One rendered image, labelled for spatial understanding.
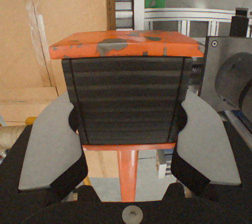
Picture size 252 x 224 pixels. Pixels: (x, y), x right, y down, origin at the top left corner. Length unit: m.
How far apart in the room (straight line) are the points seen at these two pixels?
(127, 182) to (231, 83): 0.31
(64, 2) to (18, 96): 0.90
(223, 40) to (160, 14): 0.81
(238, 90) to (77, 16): 0.43
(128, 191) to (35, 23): 0.46
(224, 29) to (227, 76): 1.03
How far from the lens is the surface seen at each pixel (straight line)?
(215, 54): 0.40
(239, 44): 0.44
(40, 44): 0.49
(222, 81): 0.41
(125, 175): 0.19
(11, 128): 0.30
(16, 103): 1.28
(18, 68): 0.56
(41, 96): 1.12
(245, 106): 0.37
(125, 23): 0.88
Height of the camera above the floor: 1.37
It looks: 58 degrees down
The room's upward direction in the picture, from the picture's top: 179 degrees clockwise
